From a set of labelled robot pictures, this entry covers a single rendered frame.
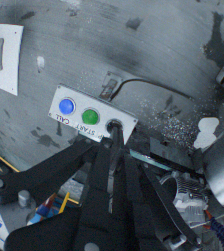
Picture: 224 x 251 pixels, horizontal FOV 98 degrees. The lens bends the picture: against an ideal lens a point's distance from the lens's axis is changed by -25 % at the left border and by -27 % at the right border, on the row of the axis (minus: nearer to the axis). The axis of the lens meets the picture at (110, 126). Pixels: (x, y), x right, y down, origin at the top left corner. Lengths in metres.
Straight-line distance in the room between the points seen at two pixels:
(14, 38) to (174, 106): 0.76
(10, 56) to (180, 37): 0.72
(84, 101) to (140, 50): 0.28
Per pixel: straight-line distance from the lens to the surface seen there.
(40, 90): 0.66
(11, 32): 0.72
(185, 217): 0.57
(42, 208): 0.68
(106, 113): 0.24
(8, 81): 0.81
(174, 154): 0.63
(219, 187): 0.40
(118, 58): 0.47
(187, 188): 0.54
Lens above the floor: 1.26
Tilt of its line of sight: 51 degrees down
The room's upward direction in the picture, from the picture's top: 161 degrees counter-clockwise
